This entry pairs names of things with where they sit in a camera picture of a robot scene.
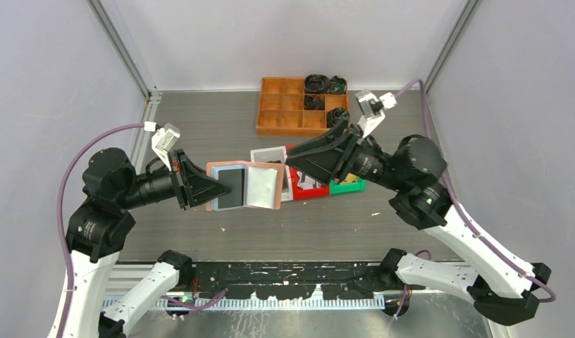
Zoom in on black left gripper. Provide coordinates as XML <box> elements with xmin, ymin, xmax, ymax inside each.
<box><xmin>119</xmin><ymin>146</ymin><xmax>232</xmax><ymax>208</ymax></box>

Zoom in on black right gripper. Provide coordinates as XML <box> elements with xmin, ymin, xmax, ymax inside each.
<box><xmin>282</xmin><ymin>115</ymin><xmax>405</xmax><ymax>189</ymax></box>

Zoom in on black credit card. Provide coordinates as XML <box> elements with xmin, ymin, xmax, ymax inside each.
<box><xmin>217</xmin><ymin>167</ymin><xmax>245</xmax><ymax>210</ymax></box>

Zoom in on tan leather card holder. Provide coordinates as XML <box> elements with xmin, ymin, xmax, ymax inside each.
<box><xmin>206</xmin><ymin>161</ymin><xmax>285</xmax><ymax>211</ymax></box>

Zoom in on grey white card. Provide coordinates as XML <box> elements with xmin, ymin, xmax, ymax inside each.
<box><xmin>246</xmin><ymin>166</ymin><xmax>278</xmax><ymax>209</ymax></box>

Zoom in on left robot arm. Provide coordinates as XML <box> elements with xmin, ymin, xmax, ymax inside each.
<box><xmin>49</xmin><ymin>148</ymin><xmax>230</xmax><ymax>337</ymax></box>

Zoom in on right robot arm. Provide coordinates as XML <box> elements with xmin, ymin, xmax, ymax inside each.
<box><xmin>286</xmin><ymin>120</ymin><xmax>551</xmax><ymax>326</ymax></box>

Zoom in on light blue card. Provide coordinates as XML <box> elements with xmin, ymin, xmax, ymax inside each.
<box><xmin>211</xmin><ymin>164</ymin><xmax>246</xmax><ymax>211</ymax></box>

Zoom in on gold cards in bin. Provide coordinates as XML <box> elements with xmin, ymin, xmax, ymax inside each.
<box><xmin>340</xmin><ymin>173</ymin><xmax>359</xmax><ymax>185</ymax></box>

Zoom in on green plastic bin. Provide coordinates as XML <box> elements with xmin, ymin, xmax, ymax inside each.
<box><xmin>329</xmin><ymin>177</ymin><xmax>366</xmax><ymax>195</ymax></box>

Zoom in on red plastic bin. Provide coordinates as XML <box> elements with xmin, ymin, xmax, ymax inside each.
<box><xmin>288</xmin><ymin>167</ymin><xmax>330</xmax><ymax>200</ymax></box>

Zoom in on white plastic bin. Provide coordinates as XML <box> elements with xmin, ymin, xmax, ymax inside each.
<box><xmin>250</xmin><ymin>146</ymin><xmax>294</xmax><ymax>202</ymax></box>

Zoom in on camouflage rolled tie lower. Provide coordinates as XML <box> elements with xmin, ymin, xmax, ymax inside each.
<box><xmin>326</xmin><ymin>107</ymin><xmax>350</xmax><ymax>128</ymax></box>

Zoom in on dark rolled tie middle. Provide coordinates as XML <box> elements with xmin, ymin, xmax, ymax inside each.
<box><xmin>303</xmin><ymin>94</ymin><xmax>325</xmax><ymax>111</ymax></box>

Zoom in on orange wooden compartment tray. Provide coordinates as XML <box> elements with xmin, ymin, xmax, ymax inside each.
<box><xmin>255</xmin><ymin>77</ymin><xmax>350</xmax><ymax>137</ymax></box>

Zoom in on dark rolled belt top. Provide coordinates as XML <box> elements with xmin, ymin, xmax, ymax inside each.
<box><xmin>304</xmin><ymin>74</ymin><xmax>331</xmax><ymax>94</ymax></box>

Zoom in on green patterned rolled tie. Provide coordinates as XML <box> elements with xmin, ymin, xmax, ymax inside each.
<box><xmin>327</xmin><ymin>75</ymin><xmax>347</xmax><ymax>95</ymax></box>

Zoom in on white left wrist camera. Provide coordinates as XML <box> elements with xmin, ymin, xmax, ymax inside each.
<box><xmin>143</xmin><ymin>121</ymin><xmax>180</xmax><ymax>171</ymax></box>

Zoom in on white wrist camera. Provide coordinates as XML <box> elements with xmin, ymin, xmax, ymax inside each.
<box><xmin>143</xmin><ymin>121</ymin><xmax>180</xmax><ymax>171</ymax></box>
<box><xmin>355</xmin><ymin>89</ymin><xmax>397</xmax><ymax>139</ymax></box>

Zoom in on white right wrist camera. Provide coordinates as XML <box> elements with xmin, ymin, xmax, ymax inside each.
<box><xmin>355</xmin><ymin>89</ymin><xmax>397</xmax><ymax>139</ymax></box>

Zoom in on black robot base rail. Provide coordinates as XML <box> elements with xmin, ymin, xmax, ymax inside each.
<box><xmin>164</xmin><ymin>261</ymin><xmax>418</xmax><ymax>315</ymax></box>

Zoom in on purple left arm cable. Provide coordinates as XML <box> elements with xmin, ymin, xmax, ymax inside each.
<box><xmin>56</xmin><ymin>123</ymin><xmax>149</xmax><ymax>338</ymax></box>

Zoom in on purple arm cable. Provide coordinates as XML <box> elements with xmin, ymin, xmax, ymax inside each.
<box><xmin>56</xmin><ymin>123</ymin><xmax>149</xmax><ymax>338</ymax></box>
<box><xmin>393</xmin><ymin>78</ymin><xmax>557</xmax><ymax>304</ymax></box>

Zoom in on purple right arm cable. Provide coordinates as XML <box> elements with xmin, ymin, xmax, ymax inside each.
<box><xmin>393</xmin><ymin>78</ymin><xmax>557</xmax><ymax>304</ymax></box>

